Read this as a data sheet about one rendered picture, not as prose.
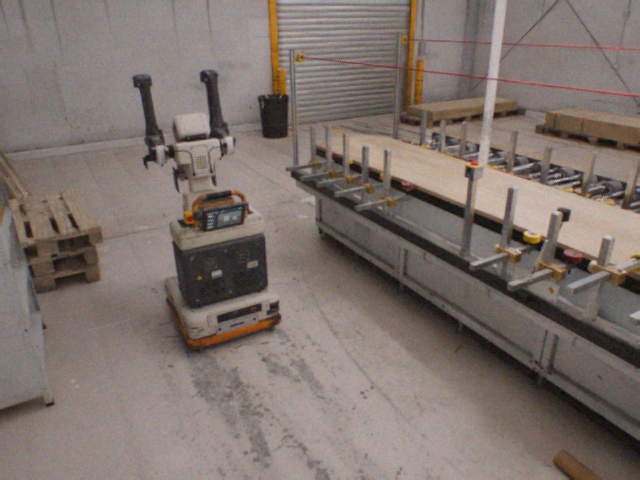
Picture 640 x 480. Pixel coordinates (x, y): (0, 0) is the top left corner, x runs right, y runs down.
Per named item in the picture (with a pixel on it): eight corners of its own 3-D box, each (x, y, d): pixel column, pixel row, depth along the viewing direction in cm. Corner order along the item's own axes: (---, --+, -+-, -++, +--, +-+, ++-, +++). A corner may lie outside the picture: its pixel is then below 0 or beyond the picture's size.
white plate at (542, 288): (555, 305, 226) (559, 286, 222) (510, 282, 247) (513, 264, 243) (556, 305, 227) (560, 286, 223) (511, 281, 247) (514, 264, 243)
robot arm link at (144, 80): (134, 73, 296) (151, 71, 300) (132, 75, 308) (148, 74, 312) (149, 147, 308) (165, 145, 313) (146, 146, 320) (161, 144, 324)
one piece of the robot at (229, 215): (250, 229, 305) (254, 202, 289) (194, 241, 290) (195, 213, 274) (244, 216, 311) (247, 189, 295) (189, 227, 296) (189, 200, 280)
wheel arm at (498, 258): (473, 273, 235) (474, 265, 233) (468, 270, 237) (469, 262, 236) (534, 252, 254) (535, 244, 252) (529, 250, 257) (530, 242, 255)
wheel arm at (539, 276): (512, 293, 213) (513, 285, 211) (506, 290, 216) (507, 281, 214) (575, 269, 232) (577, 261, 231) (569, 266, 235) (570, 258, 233)
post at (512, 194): (500, 276, 253) (514, 188, 233) (495, 274, 256) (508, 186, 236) (505, 275, 255) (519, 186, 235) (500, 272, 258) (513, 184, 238)
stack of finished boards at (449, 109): (516, 108, 1044) (517, 100, 1037) (432, 120, 930) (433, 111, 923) (488, 104, 1103) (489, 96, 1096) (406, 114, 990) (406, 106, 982)
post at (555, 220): (539, 306, 236) (558, 213, 216) (533, 303, 238) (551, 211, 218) (544, 304, 237) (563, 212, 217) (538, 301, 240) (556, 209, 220)
